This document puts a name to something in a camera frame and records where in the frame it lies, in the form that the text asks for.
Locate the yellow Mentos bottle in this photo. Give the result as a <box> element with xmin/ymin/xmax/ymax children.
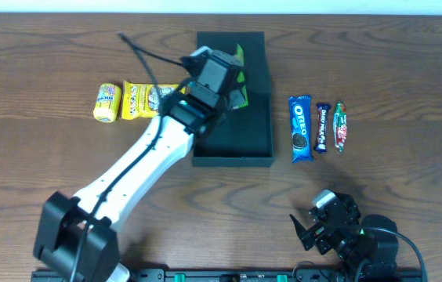
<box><xmin>92</xmin><ymin>83</ymin><xmax>121</xmax><ymax>123</ymax></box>

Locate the black open box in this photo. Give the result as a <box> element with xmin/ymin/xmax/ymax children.
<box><xmin>191</xmin><ymin>31</ymin><xmax>274</xmax><ymax>168</ymax></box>

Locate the green Haribo gummy bag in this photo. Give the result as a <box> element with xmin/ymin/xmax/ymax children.
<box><xmin>230</xmin><ymin>44</ymin><xmax>248</xmax><ymax>110</ymax></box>

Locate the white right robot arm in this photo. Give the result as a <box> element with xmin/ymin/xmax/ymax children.
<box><xmin>290</xmin><ymin>190</ymin><xmax>402</xmax><ymax>281</ymax></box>

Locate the blue Oreo cookie pack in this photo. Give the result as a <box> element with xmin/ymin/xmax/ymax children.
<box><xmin>288</xmin><ymin>95</ymin><xmax>313</xmax><ymax>163</ymax></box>

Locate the purple Dairy Milk bar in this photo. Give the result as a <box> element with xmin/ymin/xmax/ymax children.
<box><xmin>314</xmin><ymin>103</ymin><xmax>331</xmax><ymax>154</ymax></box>

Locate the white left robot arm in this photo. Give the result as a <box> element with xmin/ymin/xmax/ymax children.
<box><xmin>33</xmin><ymin>46</ymin><xmax>245</xmax><ymax>281</ymax></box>

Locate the yellow Hacks candy bag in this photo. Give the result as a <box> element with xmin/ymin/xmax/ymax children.
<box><xmin>121</xmin><ymin>80</ymin><xmax>187</xmax><ymax>121</ymax></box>

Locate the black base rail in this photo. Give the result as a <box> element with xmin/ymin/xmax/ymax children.
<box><xmin>30</xmin><ymin>269</ymin><xmax>423</xmax><ymax>282</ymax></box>

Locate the red green candy bar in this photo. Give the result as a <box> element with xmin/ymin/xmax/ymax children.
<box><xmin>333</xmin><ymin>102</ymin><xmax>347</xmax><ymax>153</ymax></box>

